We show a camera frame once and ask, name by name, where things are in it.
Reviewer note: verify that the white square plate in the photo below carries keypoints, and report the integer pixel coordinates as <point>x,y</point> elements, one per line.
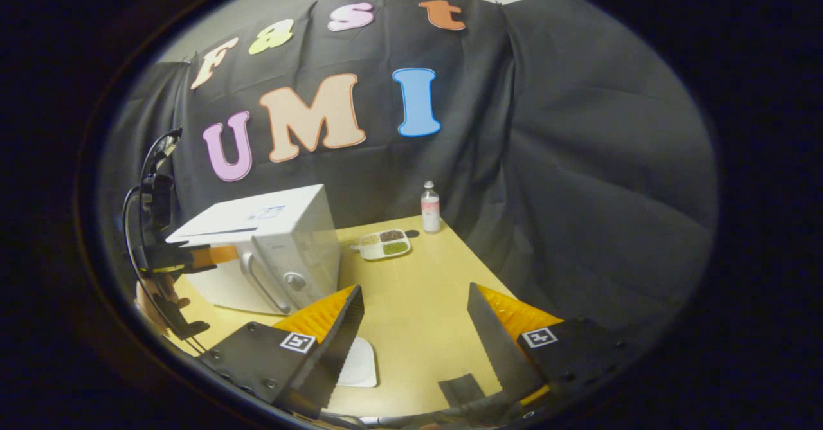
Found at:
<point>360,366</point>

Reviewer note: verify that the black tape strip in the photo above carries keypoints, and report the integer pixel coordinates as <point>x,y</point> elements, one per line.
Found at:
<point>461,390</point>

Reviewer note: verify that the white divided tray with beans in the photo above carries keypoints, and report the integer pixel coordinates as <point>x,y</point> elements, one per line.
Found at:
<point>382,247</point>

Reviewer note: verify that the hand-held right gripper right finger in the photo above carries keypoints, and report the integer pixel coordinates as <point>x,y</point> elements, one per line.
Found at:
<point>495,346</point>

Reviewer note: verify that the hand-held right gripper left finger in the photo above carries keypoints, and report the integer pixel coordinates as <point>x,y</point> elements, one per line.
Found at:
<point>334,353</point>

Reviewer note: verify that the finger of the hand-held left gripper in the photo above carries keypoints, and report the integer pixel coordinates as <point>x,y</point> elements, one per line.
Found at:
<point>206,258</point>

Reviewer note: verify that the small clear bottle pink label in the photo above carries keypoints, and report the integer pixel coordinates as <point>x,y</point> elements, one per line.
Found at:
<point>431,214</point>

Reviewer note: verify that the white microwave oven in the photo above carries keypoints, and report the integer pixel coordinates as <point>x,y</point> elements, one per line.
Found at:
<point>302,237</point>

